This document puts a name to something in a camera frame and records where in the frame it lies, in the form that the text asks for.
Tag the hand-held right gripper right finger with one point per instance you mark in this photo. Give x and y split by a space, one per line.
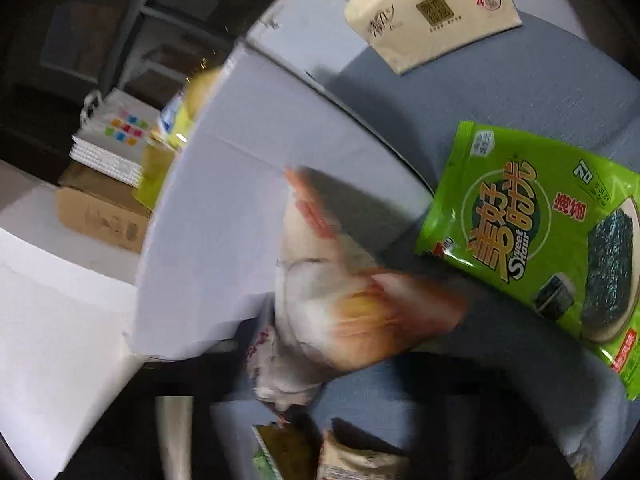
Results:
490 435

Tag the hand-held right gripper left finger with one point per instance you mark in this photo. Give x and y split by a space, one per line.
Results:
125 435

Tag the cartoon print snack packet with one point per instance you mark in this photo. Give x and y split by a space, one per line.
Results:
325 320

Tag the white cardboard box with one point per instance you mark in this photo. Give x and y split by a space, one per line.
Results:
240 200

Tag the yellow-green snack packet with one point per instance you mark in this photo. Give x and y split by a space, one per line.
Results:
192 110

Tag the tall beige snack packet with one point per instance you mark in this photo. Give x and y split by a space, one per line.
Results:
360 460

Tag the brown cardboard box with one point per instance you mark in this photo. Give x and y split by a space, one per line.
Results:
100 215

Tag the white shopping bag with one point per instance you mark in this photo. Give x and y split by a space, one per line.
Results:
117 135

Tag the dark framed window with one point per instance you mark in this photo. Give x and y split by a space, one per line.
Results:
125 25

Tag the cream tissue pack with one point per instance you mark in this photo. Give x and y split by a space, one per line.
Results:
430 15

